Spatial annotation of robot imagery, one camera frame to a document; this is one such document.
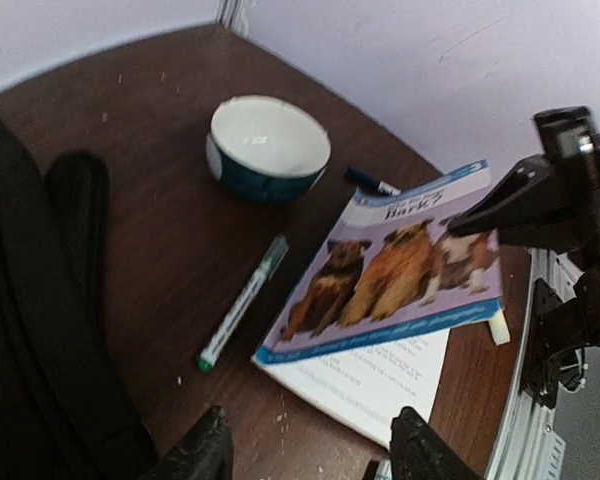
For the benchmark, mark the black student backpack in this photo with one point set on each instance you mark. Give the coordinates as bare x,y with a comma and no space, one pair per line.
64,412

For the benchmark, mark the blue capped white marker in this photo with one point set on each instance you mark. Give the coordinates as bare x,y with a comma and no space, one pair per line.
365,181

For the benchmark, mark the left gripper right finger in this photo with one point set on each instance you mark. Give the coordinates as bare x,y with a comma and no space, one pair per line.
418,452

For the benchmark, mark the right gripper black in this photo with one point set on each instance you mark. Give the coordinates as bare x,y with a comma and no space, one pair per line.
551,201

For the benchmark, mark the right aluminium frame post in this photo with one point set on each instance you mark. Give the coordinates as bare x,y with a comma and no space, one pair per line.
231,15

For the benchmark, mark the white blue ceramic bowl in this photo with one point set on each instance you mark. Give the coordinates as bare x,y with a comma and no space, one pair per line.
266,150

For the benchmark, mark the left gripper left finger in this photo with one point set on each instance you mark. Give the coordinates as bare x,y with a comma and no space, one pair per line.
205,452

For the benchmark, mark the green capped white marker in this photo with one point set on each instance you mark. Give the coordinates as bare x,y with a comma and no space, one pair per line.
266,268

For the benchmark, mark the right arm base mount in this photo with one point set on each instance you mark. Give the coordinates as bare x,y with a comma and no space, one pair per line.
556,329

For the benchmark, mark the dog picture book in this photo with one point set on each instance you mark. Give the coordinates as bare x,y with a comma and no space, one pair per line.
364,331

